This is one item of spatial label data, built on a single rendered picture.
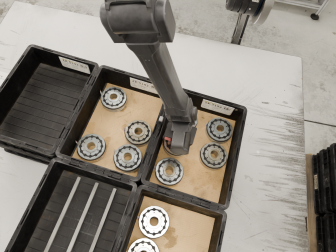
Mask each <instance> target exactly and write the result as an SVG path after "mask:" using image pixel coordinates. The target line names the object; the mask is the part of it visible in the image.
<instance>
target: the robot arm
mask: <svg viewBox="0 0 336 252"><path fill-rule="evenodd" d="M99 17H100V21H101V23H102V25H103V27H104V28H105V30H106V31H107V33H108V35H109V36H110V38H111V39H112V41H113V42H114V43H125V44H126V46H127V47H128V48H129V49H130V50H131V51H132V52H133V53H134V54H135V55H136V57H137V58H138V59H139V61H140V63H141V64H142V66H143V68H144V70H145V72H146V73H147V75H148V77H149V79H150V81H151V82H152V84H153V86H154V88H155V90H156V91H157V93H158V95H159V97H160V99H161V100H162V102H163V109H164V111H165V116H166V118H167V119H168V124H167V127H166V130H165V133H164V139H165V140H168V141H171V146H170V151H171V152H172V153H175V154H178V155H187V154H189V149H190V146H191V145H192V144H193V142H194V139H195V135H196V132H197V128H196V127H194V126H193V124H195V121H196V120H197V114H198V109H197V107H195V106H193V102H192V99H191V98H190V97H188V95H187V94H186V93H185V92H184V90H183V88H182V86H181V83H180V80H179V77H178V75H177V72H176V69H175V66H174V64H173V61H172V58H171V55H170V53H169V50H168V47H167V44H166V43H173V41H174V37H175V32H176V21H175V18H174V14H173V11H172V7H171V4H170V1H169V0H104V3H102V4H101V6H100V10H99Z"/></svg>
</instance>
